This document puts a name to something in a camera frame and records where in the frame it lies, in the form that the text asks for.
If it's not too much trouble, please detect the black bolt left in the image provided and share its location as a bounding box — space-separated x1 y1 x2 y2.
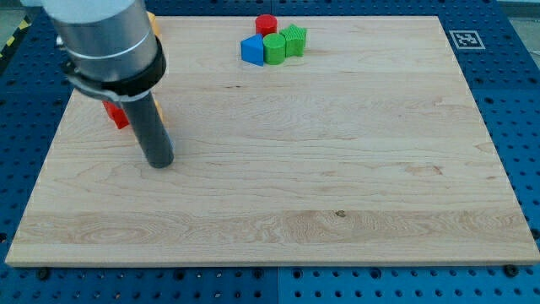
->
36 268 50 281

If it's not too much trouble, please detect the black bolt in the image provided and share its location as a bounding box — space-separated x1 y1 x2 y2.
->
504 264 520 278
36 268 50 281

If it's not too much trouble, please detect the wooden board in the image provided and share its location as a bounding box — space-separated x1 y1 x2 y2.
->
6 16 539 268

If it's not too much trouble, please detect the red cylinder block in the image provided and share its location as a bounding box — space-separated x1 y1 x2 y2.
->
255 14 278 36

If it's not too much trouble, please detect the white fiducial marker tag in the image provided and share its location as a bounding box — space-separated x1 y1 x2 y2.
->
449 30 485 50

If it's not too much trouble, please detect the orange yellow block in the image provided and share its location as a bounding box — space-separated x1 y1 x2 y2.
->
154 99 165 125

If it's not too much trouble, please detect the green star block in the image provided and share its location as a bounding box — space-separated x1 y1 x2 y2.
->
279 24 307 57

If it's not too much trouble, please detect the green cylinder block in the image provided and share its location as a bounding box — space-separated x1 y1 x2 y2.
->
262 33 286 65

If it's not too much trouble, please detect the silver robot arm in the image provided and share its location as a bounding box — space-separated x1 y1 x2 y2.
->
21 0 166 104

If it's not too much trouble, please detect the yellow hexagon block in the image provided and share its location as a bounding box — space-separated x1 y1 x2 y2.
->
147 11 161 38

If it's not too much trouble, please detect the black bolt right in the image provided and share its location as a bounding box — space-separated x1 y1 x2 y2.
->
504 264 520 278

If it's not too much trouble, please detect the blue triangular block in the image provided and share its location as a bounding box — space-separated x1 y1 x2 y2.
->
240 34 264 67

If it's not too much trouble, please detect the dark cylindrical pointer rod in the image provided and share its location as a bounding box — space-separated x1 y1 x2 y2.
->
121 91 174 168

